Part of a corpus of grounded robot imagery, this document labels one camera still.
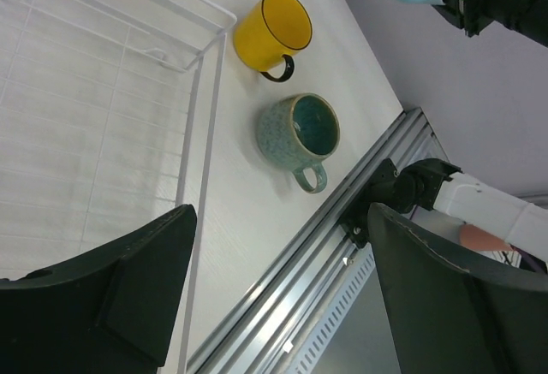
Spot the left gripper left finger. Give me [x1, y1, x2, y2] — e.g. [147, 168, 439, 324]
[1, 205, 197, 373]

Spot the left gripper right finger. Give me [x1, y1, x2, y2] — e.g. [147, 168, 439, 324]
[368, 204, 547, 373]

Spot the teal speckled ceramic mug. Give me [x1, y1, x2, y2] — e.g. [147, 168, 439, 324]
[256, 93, 340, 194]

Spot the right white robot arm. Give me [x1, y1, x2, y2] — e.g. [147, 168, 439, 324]
[357, 0, 547, 266]

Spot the yellow enamel mug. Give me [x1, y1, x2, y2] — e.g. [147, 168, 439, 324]
[233, 0, 313, 83]

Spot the perforated cable duct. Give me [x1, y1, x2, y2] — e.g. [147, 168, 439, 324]
[283, 243, 375, 373]

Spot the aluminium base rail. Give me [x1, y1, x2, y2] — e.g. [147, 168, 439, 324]
[188, 108, 444, 373]

